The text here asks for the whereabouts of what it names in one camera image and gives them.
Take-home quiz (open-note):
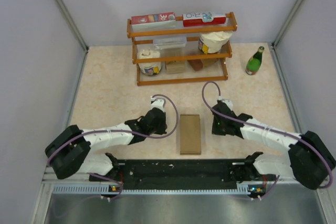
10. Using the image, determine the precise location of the large white flour bag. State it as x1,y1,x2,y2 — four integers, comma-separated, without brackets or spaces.
198,31,233,54

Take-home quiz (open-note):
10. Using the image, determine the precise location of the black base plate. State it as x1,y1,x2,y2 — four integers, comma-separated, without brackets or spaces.
106,159,276,190

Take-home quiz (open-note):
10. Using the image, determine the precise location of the green glass bottle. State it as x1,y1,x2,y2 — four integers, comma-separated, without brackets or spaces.
245,46,265,75

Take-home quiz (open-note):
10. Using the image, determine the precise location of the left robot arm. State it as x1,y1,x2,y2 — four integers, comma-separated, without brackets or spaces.
45,108,167,180

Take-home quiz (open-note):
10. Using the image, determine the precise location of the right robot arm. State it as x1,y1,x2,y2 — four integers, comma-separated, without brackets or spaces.
211,99,335,190

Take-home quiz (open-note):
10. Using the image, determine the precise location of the red foil wrap box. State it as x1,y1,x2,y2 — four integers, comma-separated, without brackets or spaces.
131,12,176,31

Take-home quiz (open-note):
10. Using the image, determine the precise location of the small white flour bag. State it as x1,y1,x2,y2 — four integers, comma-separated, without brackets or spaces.
136,47,163,77

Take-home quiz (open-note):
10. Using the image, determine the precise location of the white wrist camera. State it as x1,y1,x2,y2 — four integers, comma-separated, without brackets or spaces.
217,97,233,111
150,96,166,113

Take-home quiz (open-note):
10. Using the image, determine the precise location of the brown cardboard box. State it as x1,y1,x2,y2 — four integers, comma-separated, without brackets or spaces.
180,114,202,155

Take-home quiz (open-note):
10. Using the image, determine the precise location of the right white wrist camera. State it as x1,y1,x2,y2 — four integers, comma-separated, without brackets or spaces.
217,97,233,111

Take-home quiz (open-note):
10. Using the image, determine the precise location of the clear plastic container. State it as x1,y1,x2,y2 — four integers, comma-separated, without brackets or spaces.
153,36,187,50

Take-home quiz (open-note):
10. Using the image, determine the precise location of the wooden three-tier shelf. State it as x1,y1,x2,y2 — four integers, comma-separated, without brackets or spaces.
127,12,238,86

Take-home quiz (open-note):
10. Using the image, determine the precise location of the grey cable duct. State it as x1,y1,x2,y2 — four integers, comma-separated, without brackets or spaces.
52,184,264,195

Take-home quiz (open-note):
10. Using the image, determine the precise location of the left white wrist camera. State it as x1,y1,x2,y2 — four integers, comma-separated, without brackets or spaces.
150,96,166,113

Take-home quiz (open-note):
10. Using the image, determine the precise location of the tan block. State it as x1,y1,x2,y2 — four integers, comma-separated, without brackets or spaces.
165,61,185,74

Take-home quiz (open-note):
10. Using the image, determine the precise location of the brown bread loaf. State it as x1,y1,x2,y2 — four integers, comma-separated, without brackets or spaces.
188,58,218,71

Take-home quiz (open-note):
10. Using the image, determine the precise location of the aluminium frame rail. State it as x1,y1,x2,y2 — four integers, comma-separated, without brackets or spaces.
54,0,89,52

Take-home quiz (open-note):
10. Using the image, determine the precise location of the red white wrap box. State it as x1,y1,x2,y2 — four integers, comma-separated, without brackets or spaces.
182,12,226,27

